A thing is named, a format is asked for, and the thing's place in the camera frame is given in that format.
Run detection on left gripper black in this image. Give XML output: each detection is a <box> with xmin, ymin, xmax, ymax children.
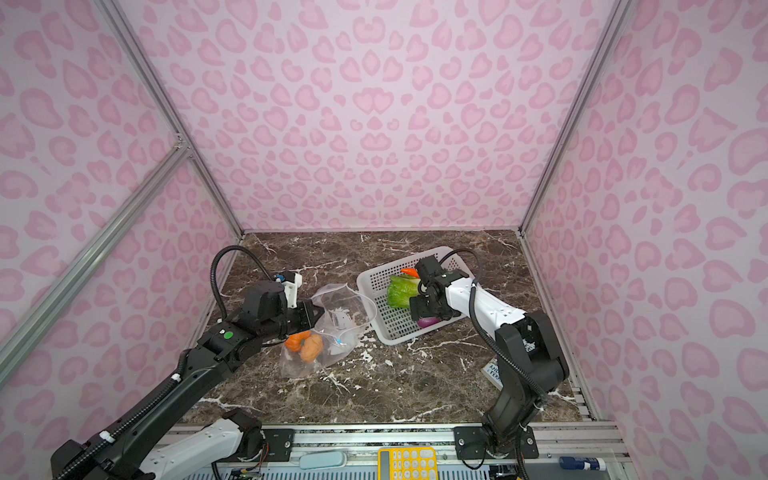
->
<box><xmin>262</xmin><ymin>298</ymin><xmax>327</xmax><ymax>344</ymax></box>

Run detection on purple onion toy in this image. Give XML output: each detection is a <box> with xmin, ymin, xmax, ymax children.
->
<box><xmin>417</xmin><ymin>317</ymin><xmax>441</xmax><ymax>328</ymax></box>

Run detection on brown potato toy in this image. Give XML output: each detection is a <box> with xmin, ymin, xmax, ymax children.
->
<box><xmin>299</xmin><ymin>334</ymin><xmax>324</xmax><ymax>363</ymax></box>

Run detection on clear zip top bag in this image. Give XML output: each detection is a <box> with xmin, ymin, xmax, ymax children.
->
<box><xmin>279</xmin><ymin>284</ymin><xmax>378</xmax><ymax>379</ymax></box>

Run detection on orange pumpkin toy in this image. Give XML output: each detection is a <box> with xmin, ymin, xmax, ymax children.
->
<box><xmin>283</xmin><ymin>331</ymin><xmax>312</xmax><ymax>353</ymax></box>

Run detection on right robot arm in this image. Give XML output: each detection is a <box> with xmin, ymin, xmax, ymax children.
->
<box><xmin>409</xmin><ymin>257</ymin><xmax>569</xmax><ymax>460</ymax></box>

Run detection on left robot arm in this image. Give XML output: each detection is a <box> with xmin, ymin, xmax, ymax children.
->
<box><xmin>51</xmin><ymin>281</ymin><xmax>325</xmax><ymax>479</ymax></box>

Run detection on green lettuce toy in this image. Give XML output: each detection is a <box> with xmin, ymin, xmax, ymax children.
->
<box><xmin>386</xmin><ymin>275</ymin><xmax>420</xmax><ymax>309</ymax></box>

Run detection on white plastic basket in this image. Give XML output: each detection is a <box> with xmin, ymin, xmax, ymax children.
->
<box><xmin>357</xmin><ymin>246</ymin><xmax>479</xmax><ymax>346</ymax></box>

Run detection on colourful paperback book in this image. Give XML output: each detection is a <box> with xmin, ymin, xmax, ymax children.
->
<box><xmin>481</xmin><ymin>358</ymin><xmax>503</xmax><ymax>391</ymax></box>

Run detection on light blue flat case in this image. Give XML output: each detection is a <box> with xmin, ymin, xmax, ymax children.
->
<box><xmin>299</xmin><ymin>450</ymin><xmax>347</xmax><ymax>470</ymax></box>

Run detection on yellow calculator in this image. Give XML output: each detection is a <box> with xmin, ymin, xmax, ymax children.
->
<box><xmin>377</xmin><ymin>446</ymin><xmax>438</xmax><ymax>480</ymax></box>

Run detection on blue white marker pen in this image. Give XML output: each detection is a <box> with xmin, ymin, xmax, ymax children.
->
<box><xmin>558</xmin><ymin>456</ymin><xmax>607</xmax><ymax>471</ymax></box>

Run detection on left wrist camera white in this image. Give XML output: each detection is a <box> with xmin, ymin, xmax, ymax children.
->
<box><xmin>275</xmin><ymin>270</ymin><xmax>303</xmax><ymax>309</ymax></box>

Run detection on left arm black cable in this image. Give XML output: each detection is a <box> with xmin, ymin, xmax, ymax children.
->
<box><xmin>209</xmin><ymin>244</ymin><xmax>274</xmax><ymax>325</ymax></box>

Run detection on aluminium frame rail base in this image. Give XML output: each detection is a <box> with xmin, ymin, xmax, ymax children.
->
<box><xmin>161</xmin><ymin>419</ymin><xmax>637</xmax><ymax>480</ymax></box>

